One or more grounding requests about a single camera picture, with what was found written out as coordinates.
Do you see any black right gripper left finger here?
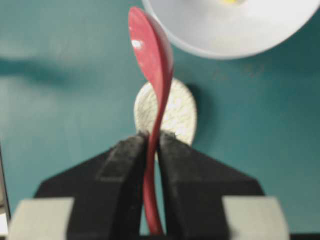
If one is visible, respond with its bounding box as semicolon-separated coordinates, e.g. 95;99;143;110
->
34;132;148;240

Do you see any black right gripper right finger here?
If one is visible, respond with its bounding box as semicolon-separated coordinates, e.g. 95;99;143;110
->
157;132;265;240

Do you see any pink plastic soup spoon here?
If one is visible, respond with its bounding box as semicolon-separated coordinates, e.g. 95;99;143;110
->
128;6;174;235

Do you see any speckled ceramic spoon rest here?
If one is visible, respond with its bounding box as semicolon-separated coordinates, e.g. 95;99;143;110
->
133;78;198;146

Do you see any white round bowl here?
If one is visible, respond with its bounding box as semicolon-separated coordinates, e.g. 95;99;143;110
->
142;0;320;60

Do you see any yellow hexagonal prism block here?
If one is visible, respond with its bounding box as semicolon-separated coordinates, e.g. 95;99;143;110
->
221;0;245;5

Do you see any green mat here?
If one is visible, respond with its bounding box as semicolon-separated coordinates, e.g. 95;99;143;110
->
0;0;320;234

